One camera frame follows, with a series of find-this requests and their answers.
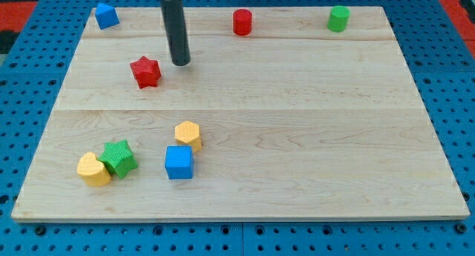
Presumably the yellow heart block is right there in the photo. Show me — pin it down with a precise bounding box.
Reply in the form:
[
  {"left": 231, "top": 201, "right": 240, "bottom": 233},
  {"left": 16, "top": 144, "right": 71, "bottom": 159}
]
[{"left": 76, "top": 152, "right": 111, "bottom": 187}]

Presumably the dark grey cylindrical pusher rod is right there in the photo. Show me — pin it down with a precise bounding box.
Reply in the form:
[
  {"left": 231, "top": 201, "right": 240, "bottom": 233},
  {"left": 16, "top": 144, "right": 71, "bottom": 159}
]
[{"left": 160, "top": 0, "right": 191, "bottom": 66}]

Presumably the green cylinder block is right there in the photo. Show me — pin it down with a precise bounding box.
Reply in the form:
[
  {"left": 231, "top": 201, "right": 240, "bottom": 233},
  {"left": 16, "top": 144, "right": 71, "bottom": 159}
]
[{"left": 327, "top": 5, "right": 350, "bottom": 33}]

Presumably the blue cube block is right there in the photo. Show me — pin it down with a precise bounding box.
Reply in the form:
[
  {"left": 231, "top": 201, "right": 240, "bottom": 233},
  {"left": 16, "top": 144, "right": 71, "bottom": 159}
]
[{"left": 165, "top": 145, "right": 194, "bottom": 180}]

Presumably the green star block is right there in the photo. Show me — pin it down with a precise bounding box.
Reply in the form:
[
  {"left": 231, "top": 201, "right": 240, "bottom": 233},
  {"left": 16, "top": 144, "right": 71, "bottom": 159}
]
[{"left": 98, "top": 140, "right": 138, "bottom": 179}]

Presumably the yellow hexagon block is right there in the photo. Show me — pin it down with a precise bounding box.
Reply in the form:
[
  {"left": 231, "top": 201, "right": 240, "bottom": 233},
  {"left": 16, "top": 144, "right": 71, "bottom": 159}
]
[{"left": 174, "top": 121, "right": 202, "bottom": 153}]

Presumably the light wooden board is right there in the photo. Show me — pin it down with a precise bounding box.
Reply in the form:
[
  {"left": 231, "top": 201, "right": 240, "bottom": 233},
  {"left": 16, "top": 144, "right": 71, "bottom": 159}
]
[{"left": 12, "top": 6, "right": 470, "bottom": 223}]

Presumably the red star block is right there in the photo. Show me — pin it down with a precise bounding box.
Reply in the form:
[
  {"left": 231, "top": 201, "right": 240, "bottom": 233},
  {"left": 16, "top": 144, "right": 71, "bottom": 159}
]
[{"left": 130, "top": 56, "right": 161, "bottom": 89}]

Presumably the blue pentagon block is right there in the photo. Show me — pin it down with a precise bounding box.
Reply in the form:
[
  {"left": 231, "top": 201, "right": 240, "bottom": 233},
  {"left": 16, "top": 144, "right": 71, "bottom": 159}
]
[{"left": 94, "top": 3, "right": 119, "bottom": 30}]

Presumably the red cylinder block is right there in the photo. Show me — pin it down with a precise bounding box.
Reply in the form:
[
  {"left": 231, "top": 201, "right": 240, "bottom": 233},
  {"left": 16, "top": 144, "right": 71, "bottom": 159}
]
[{"left": 233, "top": 9, "right": 252, "bottom": 36}]

